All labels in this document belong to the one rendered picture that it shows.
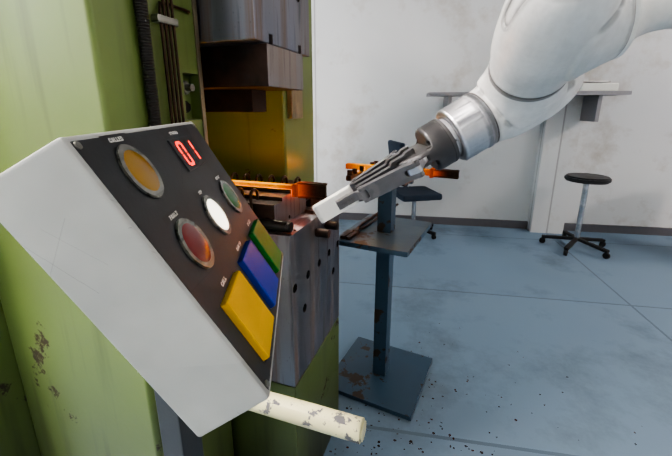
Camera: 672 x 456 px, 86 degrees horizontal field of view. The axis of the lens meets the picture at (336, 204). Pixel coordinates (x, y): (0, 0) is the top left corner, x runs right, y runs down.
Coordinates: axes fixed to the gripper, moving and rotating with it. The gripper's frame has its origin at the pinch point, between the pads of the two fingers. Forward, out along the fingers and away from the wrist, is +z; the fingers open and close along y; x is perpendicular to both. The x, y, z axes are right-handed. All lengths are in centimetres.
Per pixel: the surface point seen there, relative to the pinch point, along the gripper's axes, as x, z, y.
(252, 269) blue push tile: 1.8, 12.5, -13.0
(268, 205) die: -1.3, 16.7, 36.0
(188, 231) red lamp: 10.9, 12.9, -20.3
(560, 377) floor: -150, -45, 77
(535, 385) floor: -142, -32, 73
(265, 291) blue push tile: -1.4, 12.6, -13.6
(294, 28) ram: 33, -12, 49
